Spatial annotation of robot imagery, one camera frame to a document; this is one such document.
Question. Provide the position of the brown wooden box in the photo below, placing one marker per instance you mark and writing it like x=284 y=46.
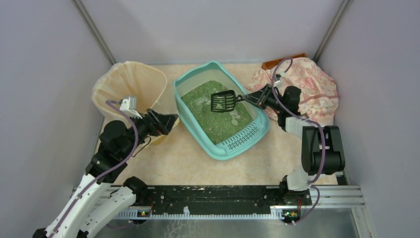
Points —
x=273 y=63

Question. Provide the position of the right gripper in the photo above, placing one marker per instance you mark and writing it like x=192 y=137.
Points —
x=263 y=98

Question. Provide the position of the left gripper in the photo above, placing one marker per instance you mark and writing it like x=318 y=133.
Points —
x=154 y=120

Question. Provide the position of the bin with beige bag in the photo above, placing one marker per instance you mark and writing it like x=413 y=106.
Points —
x=148 y=84

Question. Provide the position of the teal litter box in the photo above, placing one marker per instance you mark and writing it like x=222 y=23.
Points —
x=214 y=131

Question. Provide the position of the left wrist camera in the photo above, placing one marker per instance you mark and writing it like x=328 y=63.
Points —
x=128 y=106

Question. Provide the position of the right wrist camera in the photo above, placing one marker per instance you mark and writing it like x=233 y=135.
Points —
x=278 y=80

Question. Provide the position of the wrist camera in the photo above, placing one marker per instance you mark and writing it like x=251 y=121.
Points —
x=128 y=106
x=278 y=80

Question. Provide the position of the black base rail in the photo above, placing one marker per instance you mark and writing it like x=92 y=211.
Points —
x=238 y=202

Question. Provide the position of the black litter scoop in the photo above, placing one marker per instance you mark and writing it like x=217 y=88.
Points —
x=228 y=98

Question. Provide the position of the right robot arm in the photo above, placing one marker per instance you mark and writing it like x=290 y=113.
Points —
x=322 y=151

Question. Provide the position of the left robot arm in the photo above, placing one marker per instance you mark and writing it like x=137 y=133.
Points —
x=79 y=218

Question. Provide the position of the pink patterned cloth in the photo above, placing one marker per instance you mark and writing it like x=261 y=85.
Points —
x=319 y=98

